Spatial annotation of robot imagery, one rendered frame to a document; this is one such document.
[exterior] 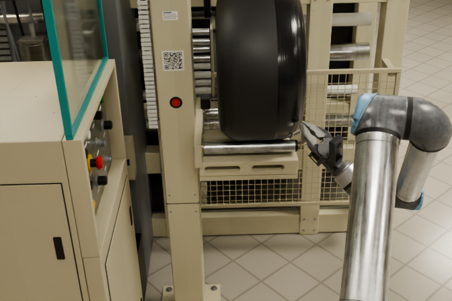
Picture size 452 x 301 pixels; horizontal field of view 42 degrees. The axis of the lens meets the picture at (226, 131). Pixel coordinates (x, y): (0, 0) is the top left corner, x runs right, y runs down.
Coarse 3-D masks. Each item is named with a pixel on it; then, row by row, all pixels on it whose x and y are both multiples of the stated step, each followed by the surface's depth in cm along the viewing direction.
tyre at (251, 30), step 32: (224, 0) 196; (256, 0) 192; (288, 0) 192; (224, 32) 188; (256, 32) 186; (288, 32) 186; (224, 64) 188; (256, 64) 186; (288, 64) 186; (224, 96) 191; (256, 96) 189; (288, 96) 189; (224, 128) 204; (256, 128) 198; (288, 128) 200
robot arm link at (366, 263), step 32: (384, 96) 154; (352, 128) 155; (384, 128) 150; (384, 160) 147; (352, 192) 148; (384, 192) 144; (352, 224) 143; (384, 224) 141; (352, 256) 139; (384, 256) 138; (352, 288) 136; (384, 288) 136
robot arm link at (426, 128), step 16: (416, 112) 150; (432, 112) 151; (416, 128) 151; (432, 128) 151; (448, 128) 154; (416, 144) 158; (432, 144) 155; (416, 160) 169; (432, 160) 169; (400, 176) 187; (416, 176) 178; (400, 192) 194; (416, 192) 190; (416, 208) 201
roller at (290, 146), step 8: (208, 144) 212; (216, 144) 212; (224, 144) 212; (232, 144) 212; (240, 144) 212; (248, 144) 212; (256, 144) 212; (264, 144) 212; (272, 144) 212; (280, 144) 212; (288, 144) 212; (296, 144) 212; (208, 152) 212; (216, 152) 212; (224, 152) 212; (232, 152) 212; (240, 152) 212; (248, 152) 212; (256, 152) 213; (264, 152) 213; (272, 152) 213; (280, 152) 213
